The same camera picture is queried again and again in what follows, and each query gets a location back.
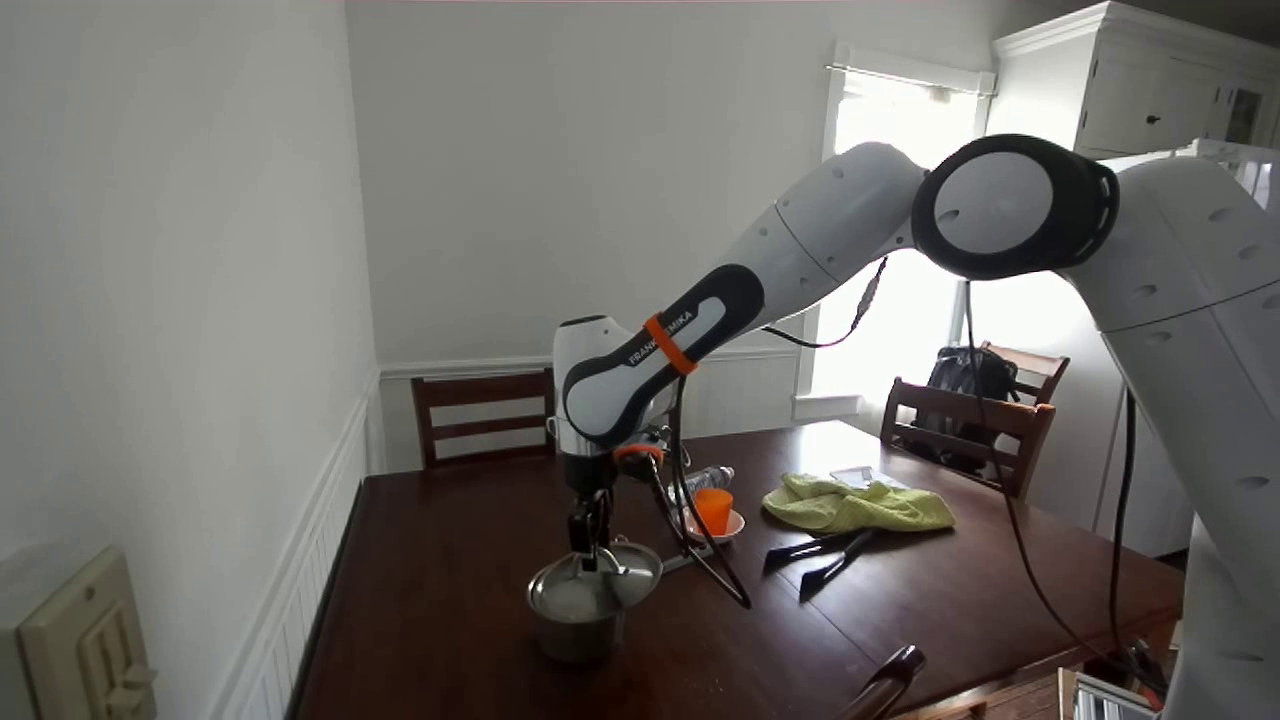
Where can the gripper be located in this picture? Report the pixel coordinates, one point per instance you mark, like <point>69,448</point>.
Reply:
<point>588,472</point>

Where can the silver pot lid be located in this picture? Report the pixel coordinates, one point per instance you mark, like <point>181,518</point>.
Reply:
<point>585,595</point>

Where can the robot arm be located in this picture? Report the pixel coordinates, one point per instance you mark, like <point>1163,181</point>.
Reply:
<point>1180,300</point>

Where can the silver metal pot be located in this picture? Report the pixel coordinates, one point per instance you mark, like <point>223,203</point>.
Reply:
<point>580,640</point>

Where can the orange plastic cup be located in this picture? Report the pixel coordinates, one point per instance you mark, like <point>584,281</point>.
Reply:
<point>713,508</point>

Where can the clear plastic water bottle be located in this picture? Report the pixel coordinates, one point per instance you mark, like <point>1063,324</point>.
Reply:
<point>712,478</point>

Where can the small white bowl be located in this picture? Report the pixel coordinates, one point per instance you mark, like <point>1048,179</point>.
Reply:
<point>738,525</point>

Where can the wooden chair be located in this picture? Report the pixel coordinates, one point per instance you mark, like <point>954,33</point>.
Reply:
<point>480,390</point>

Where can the yellow-green cloth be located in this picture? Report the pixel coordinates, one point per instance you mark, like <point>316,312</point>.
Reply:
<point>850,508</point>

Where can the dark glossy rod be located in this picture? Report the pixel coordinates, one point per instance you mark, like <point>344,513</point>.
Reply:
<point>890,680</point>

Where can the row of wooden chairs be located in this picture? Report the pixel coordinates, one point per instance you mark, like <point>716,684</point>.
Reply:
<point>965,415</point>

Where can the black backpack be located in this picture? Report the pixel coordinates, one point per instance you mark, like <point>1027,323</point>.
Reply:
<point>965,378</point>

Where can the window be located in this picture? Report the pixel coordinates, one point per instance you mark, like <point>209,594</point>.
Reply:
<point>900,130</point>

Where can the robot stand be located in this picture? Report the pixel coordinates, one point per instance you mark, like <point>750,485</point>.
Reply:
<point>1110,700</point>

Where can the white cabinet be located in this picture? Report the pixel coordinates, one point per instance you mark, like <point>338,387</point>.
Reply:
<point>1130,90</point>

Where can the beige wall switch plate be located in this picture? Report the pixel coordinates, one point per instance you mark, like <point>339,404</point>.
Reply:
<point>85,650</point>

